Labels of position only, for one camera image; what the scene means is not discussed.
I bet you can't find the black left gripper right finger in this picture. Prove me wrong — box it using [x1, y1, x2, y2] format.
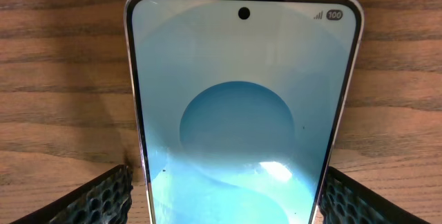
[319, 167, 429, 224]

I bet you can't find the Galaxy S25 smartphone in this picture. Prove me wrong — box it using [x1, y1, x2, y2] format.
[124, 0, 364, 224]

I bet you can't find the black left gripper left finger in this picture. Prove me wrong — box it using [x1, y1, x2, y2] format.
[12, 165, 133, 224]

